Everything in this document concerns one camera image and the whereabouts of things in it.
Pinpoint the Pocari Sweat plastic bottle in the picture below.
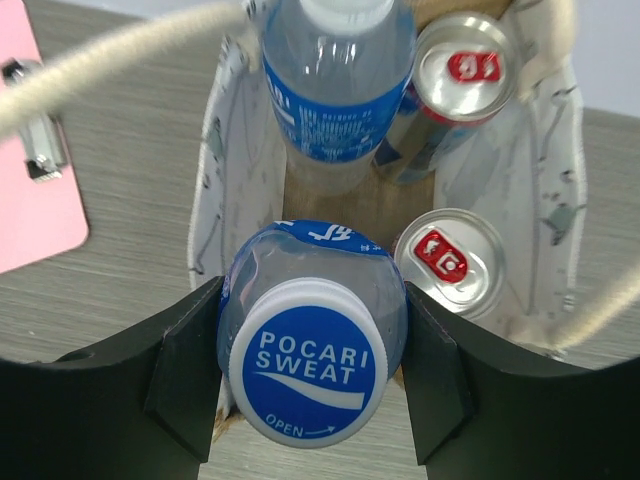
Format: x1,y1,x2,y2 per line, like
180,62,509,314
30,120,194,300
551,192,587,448
262,1,417,195

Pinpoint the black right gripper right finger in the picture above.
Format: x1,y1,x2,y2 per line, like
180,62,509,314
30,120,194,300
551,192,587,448
402,285,639,480

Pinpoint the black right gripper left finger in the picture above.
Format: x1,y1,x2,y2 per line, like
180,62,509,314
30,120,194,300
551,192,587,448
1,278,222,479

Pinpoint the pink clipboard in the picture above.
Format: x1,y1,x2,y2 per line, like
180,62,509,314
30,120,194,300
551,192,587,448
1,1,89,273

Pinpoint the burlap canvas tote bag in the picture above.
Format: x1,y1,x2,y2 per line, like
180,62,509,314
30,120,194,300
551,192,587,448
1,1,639,354

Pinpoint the small water bottle blue cap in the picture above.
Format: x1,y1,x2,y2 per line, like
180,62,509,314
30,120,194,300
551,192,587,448
217,220,408,449

